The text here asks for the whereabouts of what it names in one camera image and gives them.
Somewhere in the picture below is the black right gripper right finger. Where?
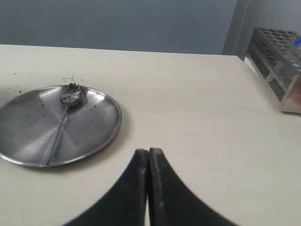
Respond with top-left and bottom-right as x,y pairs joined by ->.
148,148 -> 235,226

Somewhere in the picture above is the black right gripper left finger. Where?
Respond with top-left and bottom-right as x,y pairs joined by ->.
66,149 -> 148,226

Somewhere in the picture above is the stainless steel spork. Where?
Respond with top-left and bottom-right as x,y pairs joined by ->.
39,83 -> 82,167

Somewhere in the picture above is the clump of roots and soil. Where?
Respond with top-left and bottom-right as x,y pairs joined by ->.
62,68 -> 90,93

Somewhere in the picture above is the round stainless steel plate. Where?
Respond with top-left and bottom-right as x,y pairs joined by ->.
0,85 -> 122,167

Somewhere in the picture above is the metal test tube rack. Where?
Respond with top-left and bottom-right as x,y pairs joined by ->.
247,27 -> 301,114

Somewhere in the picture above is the test tube with blue cap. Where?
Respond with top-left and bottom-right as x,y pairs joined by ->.
274,35 -> 301,74

